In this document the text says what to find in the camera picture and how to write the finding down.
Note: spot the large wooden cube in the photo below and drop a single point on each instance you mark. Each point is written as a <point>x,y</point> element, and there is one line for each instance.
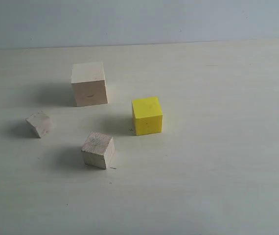
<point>89,84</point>

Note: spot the yellow cube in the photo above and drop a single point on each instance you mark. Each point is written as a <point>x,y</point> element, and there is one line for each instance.
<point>147,116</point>

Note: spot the small wooden cube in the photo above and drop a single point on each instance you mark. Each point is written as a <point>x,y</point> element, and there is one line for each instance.
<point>40,123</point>

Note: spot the medium wooden cube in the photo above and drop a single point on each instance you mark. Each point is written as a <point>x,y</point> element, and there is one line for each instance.
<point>98,150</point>

